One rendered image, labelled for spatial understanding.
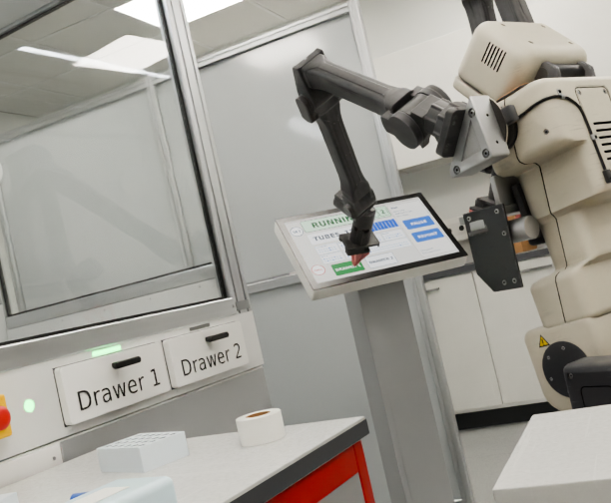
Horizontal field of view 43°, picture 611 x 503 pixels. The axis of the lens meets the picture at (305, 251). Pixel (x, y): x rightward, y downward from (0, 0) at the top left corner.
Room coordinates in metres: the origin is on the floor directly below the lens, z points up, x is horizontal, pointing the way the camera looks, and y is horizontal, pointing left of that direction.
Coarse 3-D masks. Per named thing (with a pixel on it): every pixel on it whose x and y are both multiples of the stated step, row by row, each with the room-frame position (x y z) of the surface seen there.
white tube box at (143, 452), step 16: (160, 432) 1.25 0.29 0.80; (176, 432) 1.21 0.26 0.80; (112, 448) 1.20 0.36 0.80; (128, 448) 1.17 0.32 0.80; (144, 448) 1.15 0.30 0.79; (160, 448) 1.17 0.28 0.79; (176, 448) 1.19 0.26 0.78; (112, 464) 1.21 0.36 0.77; (128, 464) 1.17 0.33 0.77; (144, 464) 1.15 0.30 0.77; (160, 464) 1.17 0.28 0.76
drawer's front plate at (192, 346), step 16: (192, 336) 1.80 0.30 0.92; (240, 336) 1.97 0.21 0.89; (176, 352) 1.75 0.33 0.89; (192, 352) 1.79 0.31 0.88; (208, 352) 1.84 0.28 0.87; (224, 352) 1.90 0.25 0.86; (240, 352) 1.95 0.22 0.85; (176, 368) 1.74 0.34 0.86; (192, 368) 1.78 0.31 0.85; (208, 368) 1.83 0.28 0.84; (224, 368) 1.89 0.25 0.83; (176, 384) 1.73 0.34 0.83
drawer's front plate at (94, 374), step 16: (128, 352) 1.62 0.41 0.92; (144, 352) 1.66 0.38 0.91; (160, 352) 1.70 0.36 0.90; (64, 368) 1.46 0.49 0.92; (80, 368) 1.50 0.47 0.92; (96, 368) 1.53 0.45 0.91; (112, 368) 1.57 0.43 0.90; (128, 368) 1.61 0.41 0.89; (144, 368) 1.65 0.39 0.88; (160, 368) 1.69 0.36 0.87; (64, 384) 1.46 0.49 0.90; (80, 384) 1.49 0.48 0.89; (96, 384) 1.52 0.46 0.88; (112, 384) 1.56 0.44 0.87; (144, 384) 1.64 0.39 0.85; (160, 384) 1.68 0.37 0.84; (64, 400) 1.46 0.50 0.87; (112, 400) 1.55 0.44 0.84; (128, 400) 1.59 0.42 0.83; (64, 416) 1.46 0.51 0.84; (80, 416) 1.48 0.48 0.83; (96, 416) 1.51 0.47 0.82
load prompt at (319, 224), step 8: (376, 208) 2.48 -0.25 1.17; (384, 208) 2.48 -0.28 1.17; (336, 216) 2.43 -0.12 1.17; (344, 216) 2.44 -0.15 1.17; (376, 216) 2.45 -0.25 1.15; (384, 216) 2.46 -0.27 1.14; (304, 224) 2.39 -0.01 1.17; (312, 224) 2.39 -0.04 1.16; (320, 224) 2.40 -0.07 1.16; (328, 224) 2.40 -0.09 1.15; (336, 224) 2.41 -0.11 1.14; (344, 224) 2.41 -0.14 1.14
